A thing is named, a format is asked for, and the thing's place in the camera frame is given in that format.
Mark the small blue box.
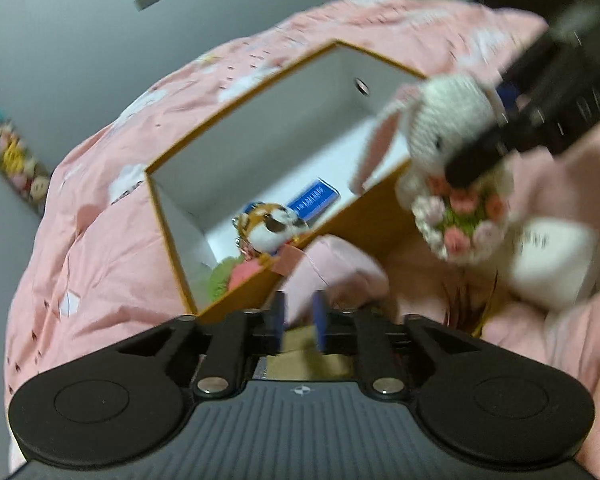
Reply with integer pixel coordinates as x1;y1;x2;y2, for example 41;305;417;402
285;177;340;226

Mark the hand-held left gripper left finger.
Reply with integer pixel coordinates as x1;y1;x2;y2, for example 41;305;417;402
114;290;287;402

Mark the pink printed blanket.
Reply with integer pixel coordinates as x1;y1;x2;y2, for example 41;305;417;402
2;0;600;480

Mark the clear tube of plush toys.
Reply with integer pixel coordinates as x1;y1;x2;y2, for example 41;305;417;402
0;89;52;207

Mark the white crochet rabbit with bouquet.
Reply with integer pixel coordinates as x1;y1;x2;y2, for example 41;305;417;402
350;72;517;266

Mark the pink pouch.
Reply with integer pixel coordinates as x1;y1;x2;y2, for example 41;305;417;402
275;235;392;327

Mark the orange cardboard box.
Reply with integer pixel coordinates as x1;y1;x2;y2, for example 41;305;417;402
145;39;430;327

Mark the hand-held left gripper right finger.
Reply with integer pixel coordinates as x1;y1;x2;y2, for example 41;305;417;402
312;290;486;402

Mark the green and pink fluffy toy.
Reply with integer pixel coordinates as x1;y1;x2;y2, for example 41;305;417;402
207;255;267;306

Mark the red and green feather toy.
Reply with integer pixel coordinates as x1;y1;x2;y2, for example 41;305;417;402
440;270;501;337

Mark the dog plush keychain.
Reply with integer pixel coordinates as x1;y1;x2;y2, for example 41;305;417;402
232;201;311;262

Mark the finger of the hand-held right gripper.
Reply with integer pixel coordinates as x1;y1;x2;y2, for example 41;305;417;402
444;120;518;187
496;30;561;111

